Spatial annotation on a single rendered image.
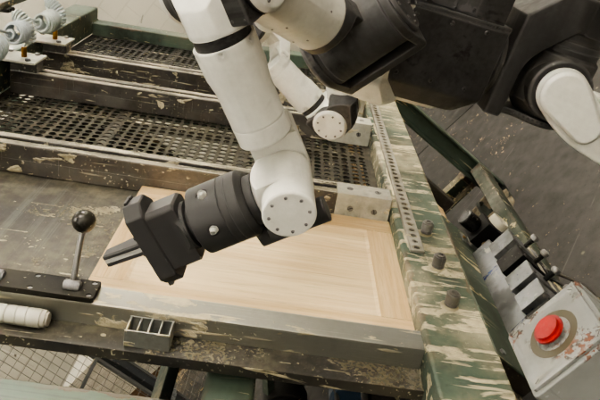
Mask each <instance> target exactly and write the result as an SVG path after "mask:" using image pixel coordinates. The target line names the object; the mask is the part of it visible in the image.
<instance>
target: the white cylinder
mask: <svg viewBox="0 0 600 400"><path fill-rule="evenodd" d="M51 317H52V314H51V313H50V312H49V311H48V310H45V309H41V308H34V307H28V306H19V305H15V304H2V303H0V323H5V324H12V325H18V326H25V327H26V326H27V327H31V328H38V329H40V328H43V329H44V328H45V327H48V326H49V324H50V321H51Z"/></svg>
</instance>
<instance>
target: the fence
mask: <svg viewBox="0 0 600 400"><path fill-rule="evenodd" d="M0 303H2V304H15V305H19V306H28V307H34V308H41V309H45V310H48V311H49V312H50V313H51V314H52V317H51V319H52V320H58V321H71V322H77V323H84V324H91V325H97V326H104V327H111V328H117V329H126V328H127V325H128V323H129V319H130V315H133V316H140V317H147V318H153V319H159V320H167V321H175V326H174V336H176V337H183V338H195V339H202V340H208V341H215V342H222V343H228V344H235V345H242V346H254V347H260V348H267V349H273V350H280V351H287V352H293V353H300V354H312V355H319V356H326V357H332V358H339V359H346V360H352V361H359V362H366V363H377V364H385V365H391V366H397V367H405V368H411V369H417V370H419V369H420V367H421V362H422V358H423V355H424V352H425V348H424V345H423V341H422V337H421V332H420V331H417V330H410V329H398V328H391V327H385V326H379V325H372V324H365V323H359V322H352V321H341V320H334V319H327V318H321V317H314V316H308V315H302V314H295V313H288V312H276V311H270V310H264V309H257V308H251V307H244V306H237V305H231V304H219V303H213V302H205V301H199V300H193V299H186V298H180V297H174V296H161V295H155V294H148V293H142V292H136V291H128V290H122V289H116V288H109V287H101V288H100V290H99V292H98V294H97V295H96V298H95V300H94V302H93V303H92V304H90V303H83V302H76V301H70V300H63V299H57V298H50V297H43V296H32V295H24V294H18V293H12V292H5V291H0Z"/></svg>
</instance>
